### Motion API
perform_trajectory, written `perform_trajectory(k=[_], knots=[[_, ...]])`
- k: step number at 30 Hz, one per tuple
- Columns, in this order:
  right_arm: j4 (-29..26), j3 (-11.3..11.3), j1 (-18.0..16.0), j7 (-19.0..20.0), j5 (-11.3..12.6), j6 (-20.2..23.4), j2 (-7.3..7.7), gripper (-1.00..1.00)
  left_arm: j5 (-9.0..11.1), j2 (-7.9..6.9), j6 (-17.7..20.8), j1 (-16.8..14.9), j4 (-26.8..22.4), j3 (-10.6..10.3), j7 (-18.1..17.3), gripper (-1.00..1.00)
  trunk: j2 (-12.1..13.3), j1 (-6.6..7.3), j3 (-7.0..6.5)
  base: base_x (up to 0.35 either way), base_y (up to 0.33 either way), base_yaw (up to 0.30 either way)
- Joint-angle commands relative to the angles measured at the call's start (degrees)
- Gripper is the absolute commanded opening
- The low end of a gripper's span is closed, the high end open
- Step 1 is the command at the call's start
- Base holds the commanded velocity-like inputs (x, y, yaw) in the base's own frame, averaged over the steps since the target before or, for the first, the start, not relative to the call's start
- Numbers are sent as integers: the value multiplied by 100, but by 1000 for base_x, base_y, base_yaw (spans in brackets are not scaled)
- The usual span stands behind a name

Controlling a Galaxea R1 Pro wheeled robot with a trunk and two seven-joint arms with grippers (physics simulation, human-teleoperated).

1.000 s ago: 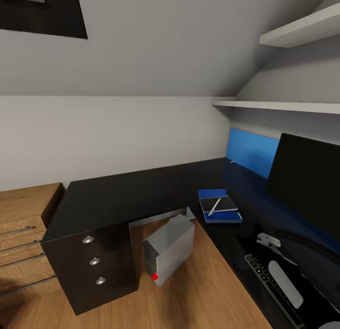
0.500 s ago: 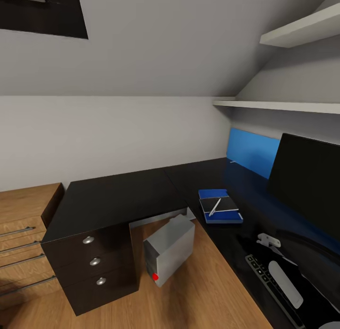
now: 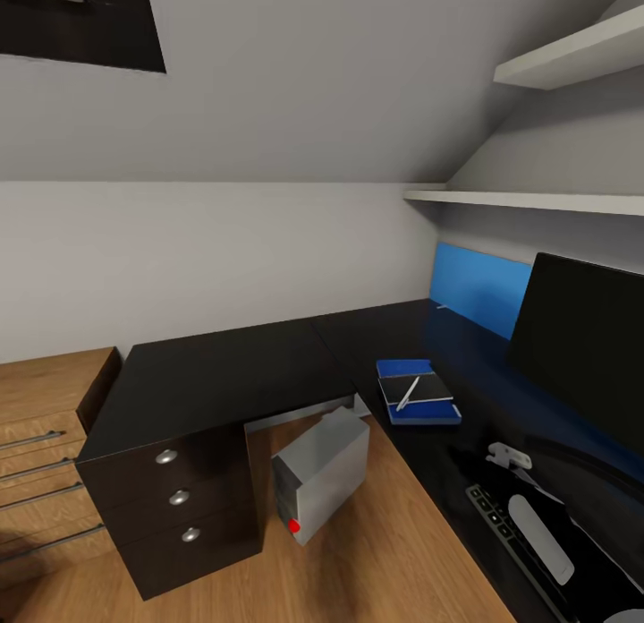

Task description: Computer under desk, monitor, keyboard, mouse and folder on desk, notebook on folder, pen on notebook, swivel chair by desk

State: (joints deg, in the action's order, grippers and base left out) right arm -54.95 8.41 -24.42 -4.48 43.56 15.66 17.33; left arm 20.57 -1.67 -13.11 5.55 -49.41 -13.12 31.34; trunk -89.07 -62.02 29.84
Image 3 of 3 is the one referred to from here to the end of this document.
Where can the notebook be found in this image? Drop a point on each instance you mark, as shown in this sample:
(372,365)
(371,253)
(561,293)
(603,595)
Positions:
(428,388)

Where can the fixed window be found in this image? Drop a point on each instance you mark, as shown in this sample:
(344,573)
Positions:
(119,33)

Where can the keyboard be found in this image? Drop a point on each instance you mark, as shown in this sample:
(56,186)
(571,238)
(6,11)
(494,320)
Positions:
(519,549)

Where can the folder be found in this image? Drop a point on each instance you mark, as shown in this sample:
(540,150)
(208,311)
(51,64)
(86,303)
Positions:
(442,412)

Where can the monitor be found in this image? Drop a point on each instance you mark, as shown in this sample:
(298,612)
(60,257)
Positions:
(580,336)

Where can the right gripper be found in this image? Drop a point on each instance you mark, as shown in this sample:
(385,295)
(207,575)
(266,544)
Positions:
(477,468)

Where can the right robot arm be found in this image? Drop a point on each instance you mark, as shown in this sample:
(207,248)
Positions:
(595,587)

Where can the room divider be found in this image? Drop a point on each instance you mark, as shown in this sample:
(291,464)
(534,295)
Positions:
(481,287)

